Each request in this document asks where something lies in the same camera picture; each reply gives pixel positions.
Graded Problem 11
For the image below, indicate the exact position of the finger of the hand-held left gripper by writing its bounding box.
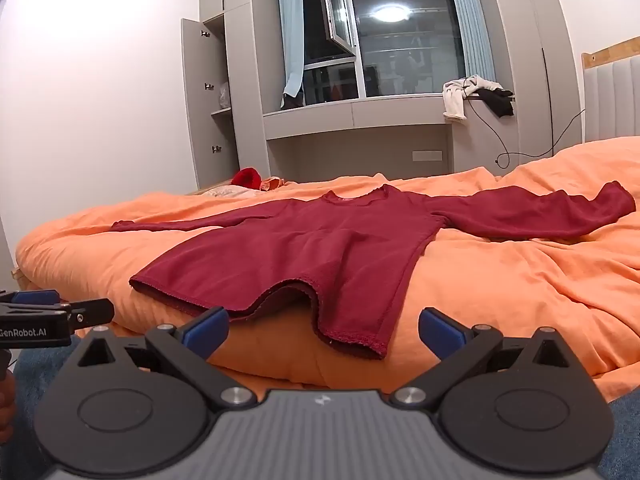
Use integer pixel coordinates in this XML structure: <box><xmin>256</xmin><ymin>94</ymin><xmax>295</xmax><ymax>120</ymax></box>
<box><xmin>67</xmin><ymin>298</ymin><xmax>116</xmax><ymax>332</ymax></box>
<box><xmin>0</xmin><ymin>288</ymin><xmax>73</xmax><ymax>312</ymax></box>

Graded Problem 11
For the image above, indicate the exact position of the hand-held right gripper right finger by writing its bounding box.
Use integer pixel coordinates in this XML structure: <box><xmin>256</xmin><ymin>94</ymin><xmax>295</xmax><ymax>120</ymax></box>
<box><xmin>390</xmin><ymin>306</ymin><xmax>571</xmax><ymax>408</ymax></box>

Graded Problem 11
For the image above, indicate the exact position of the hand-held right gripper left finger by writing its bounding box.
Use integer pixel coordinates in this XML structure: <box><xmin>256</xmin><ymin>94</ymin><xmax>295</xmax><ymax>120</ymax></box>
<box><xmin>75</xmin><ymin>306</ymin><xmax>259</xmax><ymax>408</ymax></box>

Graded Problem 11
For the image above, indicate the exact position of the dark red long-sleeved shirt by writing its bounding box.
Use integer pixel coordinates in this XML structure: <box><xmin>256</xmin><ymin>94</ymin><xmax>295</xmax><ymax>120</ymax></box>
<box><xmin>110</xmin><ymin>181</ymin><xmax>636</xmax><ymax>361</ymax></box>

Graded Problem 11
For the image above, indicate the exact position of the person's left hand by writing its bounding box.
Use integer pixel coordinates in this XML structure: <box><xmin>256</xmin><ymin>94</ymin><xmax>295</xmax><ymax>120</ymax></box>
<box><xmin>0</xmin><ymin>374</ymin><xmax>17</xmax><ymax>427</ymax></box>

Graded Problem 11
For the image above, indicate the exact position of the person's left leg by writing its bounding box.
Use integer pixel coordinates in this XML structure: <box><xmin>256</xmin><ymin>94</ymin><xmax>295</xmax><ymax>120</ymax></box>
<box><xmin>11</xmin><ymin>335</ymin><xmax>93</xmax><ymax>411</ymax></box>

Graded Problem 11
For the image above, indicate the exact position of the person's leg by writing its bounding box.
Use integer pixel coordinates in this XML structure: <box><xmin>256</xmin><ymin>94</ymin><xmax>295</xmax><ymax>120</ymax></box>
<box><xmin>11</xmin><ymin>335</ymin><xmax>93</xmax><ymax>411</ymax></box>
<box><xmin>606</xmin><ymin>389</ymin><xmax>640</xmax><ymax>480</ymax></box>

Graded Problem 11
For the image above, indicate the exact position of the orange blanket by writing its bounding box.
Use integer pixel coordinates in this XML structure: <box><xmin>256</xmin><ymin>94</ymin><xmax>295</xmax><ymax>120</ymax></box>
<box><xmin>15</xmin><ymin>136</ymin><xmax>640</xmax><ymax>403</ymax></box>

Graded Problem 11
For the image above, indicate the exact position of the pale patterned cloth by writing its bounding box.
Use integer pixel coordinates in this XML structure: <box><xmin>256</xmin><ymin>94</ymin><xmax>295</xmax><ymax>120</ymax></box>
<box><xmin>200</xmin><ymin>185</ymin><xmax>258</xmax><ymax>200</ymax></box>

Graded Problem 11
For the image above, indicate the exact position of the bright red knit hat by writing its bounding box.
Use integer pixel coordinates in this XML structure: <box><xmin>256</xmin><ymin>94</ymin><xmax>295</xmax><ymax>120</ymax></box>
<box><xmin>230</xmin><ymin>169</ymin><xmax>264</xmax><ymax>192</ymax></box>

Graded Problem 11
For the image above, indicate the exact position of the person's right leg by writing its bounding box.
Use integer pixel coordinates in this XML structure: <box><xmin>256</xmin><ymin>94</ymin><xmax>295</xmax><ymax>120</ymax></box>
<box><xmin>606</xmin><ymin>389</ymin><xmax>640</xmax><ymax>480</ymax></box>

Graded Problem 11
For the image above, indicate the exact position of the grey wardrobe door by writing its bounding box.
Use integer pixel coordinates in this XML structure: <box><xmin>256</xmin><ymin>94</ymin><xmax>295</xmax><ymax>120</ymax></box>
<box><xmin>181</xmin><ymin>18</ymin><xmax>241</xmax><ymax>190</ymax></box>

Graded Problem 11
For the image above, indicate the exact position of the grey window bench cabinet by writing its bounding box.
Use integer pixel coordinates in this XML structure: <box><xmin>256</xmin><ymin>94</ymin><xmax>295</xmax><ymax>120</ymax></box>
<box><xmin>262</xmin><ymin>94</ymin><xmax>518</xmax><ymax>183</ymax></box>

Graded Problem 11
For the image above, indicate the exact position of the white garment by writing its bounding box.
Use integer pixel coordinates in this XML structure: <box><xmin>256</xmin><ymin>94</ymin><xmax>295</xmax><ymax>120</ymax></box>
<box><xmin>442</xmin><ymin>75</ymin><xmax>503</xmax><ymax>123</ymax></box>

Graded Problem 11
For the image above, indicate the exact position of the black garment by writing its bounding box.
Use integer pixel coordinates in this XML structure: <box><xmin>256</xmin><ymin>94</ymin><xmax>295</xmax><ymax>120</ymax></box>
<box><xmin>477</xmin><ymin>87</ymin><xmax>516</xmax><ymax>120</ymax></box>

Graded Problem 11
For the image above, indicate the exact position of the grey upholstered headboard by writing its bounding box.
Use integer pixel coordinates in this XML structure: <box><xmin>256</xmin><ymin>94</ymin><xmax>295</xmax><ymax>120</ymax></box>
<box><xmin>581</xmin><ymin>40</ymin><xmax>640</xmax><ymax>143</ymax></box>

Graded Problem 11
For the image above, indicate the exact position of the glass window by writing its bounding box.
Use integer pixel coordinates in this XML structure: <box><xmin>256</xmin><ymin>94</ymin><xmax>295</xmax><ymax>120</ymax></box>
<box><xmin>277</xmin><ymin>0</ymin><xmax>471</xmax><ymax>108</ymax></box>

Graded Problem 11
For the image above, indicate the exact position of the grey tall closed wardrobe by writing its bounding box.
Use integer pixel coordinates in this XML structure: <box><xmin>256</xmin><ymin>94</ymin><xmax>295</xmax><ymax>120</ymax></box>
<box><xmin>480</xmin><ymin>0</ymin><xmax>583</xmax><ymax>171</ymax></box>

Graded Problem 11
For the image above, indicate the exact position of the light blue curtain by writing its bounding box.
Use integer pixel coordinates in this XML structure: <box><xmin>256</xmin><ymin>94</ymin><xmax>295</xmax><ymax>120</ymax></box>
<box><xmin>444</xmin><ymin>0</ymin><xmax>496</xmax><ymax>86</ymax></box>
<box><xmin>276</xmin><ymin>0</ymin><xmax>306</xmax><ymax>96</ymax></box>

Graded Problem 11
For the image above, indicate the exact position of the black cable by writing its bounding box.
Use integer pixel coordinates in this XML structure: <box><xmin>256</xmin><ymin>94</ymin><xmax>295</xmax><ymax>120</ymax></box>
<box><xmin>465</xmin><ymin>47</ymin><xmax>586</xmax><ymax>168</ymax></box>

